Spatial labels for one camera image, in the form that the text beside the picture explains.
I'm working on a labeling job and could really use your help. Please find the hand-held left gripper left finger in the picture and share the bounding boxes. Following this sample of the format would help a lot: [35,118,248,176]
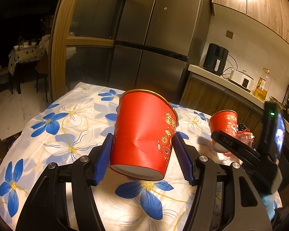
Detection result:
[16,133,115,231]

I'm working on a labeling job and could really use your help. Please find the grey dining chair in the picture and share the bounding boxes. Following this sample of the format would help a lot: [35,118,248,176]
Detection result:
[0,54,14,103]

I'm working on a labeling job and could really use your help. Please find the wooden framed glass door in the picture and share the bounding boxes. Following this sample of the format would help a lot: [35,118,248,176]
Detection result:
[49,0,133,101]

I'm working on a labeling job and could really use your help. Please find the red paper cup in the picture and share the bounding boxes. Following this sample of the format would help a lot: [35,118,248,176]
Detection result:
[209,110,239,152]
[110,89,179,181]

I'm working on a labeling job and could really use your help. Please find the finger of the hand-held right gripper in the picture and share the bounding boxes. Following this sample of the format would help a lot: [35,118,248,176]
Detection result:
[211,130,278,174]

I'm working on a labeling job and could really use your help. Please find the wooden wall cabinets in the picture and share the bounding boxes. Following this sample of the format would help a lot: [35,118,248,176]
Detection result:
[211,0,289,53]

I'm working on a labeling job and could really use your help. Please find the cooking oil bottle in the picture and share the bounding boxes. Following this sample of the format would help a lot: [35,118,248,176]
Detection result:
[255,68,272,101]

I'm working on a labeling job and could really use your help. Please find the black air fryer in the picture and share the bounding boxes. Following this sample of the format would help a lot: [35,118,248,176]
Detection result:
[203,43,229,75]

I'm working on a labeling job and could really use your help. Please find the dining table with dotted cloth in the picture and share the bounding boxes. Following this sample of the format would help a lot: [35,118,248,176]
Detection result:
[8,35,76,94]

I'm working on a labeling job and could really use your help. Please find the person's right hand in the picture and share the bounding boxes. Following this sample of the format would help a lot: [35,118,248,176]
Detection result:
[262,192,279,221]

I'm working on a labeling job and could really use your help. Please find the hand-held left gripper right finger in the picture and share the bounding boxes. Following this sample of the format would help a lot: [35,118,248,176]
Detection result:
[173,133,272,231]

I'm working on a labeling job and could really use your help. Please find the red white printed plastic bag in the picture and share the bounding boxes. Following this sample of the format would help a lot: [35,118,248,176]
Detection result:
[225,123,256,156]

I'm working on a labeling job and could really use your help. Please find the stainless steel refrigerator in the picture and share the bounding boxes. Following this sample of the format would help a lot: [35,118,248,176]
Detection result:
[108,0,213,104]

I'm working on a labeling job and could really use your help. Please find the white rice cooker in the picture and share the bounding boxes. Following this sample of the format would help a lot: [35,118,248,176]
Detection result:
[229,69,254,88]

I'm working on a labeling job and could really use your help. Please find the blue floral tablecloth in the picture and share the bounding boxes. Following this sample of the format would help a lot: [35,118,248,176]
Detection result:
[0,82,283,231]

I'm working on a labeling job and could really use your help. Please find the kitchen counter with wooden cabinets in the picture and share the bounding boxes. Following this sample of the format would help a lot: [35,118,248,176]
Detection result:
[181,64,289,198]

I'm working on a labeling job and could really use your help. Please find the brown dining chair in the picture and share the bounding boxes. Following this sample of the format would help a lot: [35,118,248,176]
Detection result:
[36,53,50,103]

